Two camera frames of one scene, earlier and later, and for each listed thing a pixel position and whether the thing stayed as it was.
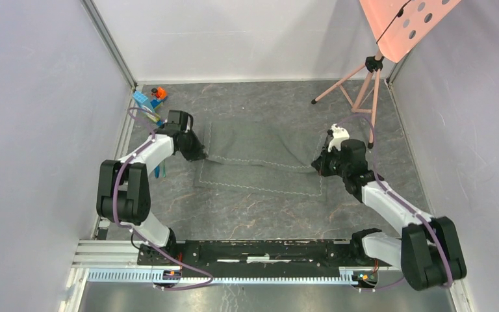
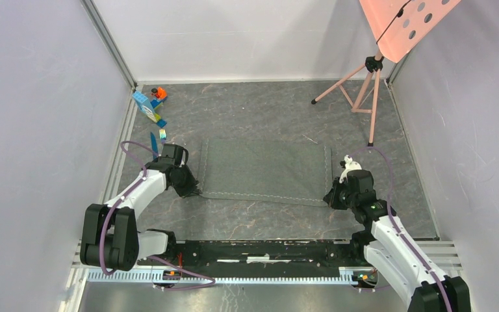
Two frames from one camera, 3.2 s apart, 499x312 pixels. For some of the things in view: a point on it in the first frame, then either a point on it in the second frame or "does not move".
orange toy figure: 159,92 does not move
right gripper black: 319,164 to 331,197
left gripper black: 198,153 to 187,190
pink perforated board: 399,26 does not move
